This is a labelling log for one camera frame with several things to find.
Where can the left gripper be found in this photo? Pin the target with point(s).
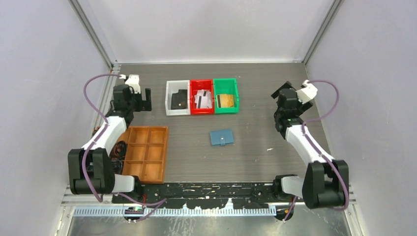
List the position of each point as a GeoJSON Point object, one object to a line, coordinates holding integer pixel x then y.
{"type": "Point", "coordinates": [144, 105]}

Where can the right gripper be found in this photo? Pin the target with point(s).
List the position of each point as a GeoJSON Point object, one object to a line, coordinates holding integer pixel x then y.
{"type": "Point", "coordinates": [288, 85]}

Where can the blue card holder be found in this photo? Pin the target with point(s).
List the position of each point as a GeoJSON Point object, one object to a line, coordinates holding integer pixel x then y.
{"type": "Point", "coordinates": [221, 137]}

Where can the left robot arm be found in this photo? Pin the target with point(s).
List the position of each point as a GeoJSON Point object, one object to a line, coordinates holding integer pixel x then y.
{"type": "Point", "coordinates": [90, 166]}

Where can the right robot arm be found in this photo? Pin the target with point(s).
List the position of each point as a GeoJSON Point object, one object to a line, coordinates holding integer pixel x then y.
{"type": "Point", "coordinates": [326, 180]}

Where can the black cards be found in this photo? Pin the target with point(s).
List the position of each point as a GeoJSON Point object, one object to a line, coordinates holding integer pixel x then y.
{"type": "Point", "coordinates": [179, 100]}

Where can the white cards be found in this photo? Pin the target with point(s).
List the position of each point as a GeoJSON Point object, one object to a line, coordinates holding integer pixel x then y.
{"type": "Point", "coordinates": [203, 99]}

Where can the gold cards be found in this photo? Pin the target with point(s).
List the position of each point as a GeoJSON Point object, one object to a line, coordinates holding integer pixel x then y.
{"type": "Point", "coordinates": [225, 100]}

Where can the white plastic bin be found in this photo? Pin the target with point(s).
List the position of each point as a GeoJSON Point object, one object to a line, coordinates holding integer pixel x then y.
{"type": "Point", "coordinates": [173, 87]}

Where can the wooden compartment tray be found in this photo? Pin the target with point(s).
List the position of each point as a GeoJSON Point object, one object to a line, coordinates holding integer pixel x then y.
{"type": "Point", "coordinates": [146, 153]}

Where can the red plastic bin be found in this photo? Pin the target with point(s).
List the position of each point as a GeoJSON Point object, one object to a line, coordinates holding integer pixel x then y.
{"type": "Point", "coordinates": [198, 85]}

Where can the green plastic bin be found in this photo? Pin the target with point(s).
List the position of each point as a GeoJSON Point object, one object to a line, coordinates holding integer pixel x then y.
{"type": "Point", "coordinates": [227, 86]}

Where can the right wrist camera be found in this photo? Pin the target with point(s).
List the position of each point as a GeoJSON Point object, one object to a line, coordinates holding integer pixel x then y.
{"type": "Point", "coordinates": [307, 92]}

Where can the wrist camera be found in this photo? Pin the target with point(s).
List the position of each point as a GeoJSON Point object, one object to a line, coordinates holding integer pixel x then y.
{"type": "Point", "coordinates": [307, 92]}
{"type": "Point", "coordinates": [133, 80]}

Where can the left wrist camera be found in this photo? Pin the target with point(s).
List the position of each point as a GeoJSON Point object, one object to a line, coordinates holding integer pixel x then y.
{"type": "Point", "coordinates": [133, 80]}

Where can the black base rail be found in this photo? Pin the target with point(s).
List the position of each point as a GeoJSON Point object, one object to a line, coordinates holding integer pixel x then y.
{"type": "Point", "coordinates": [210, 195]}

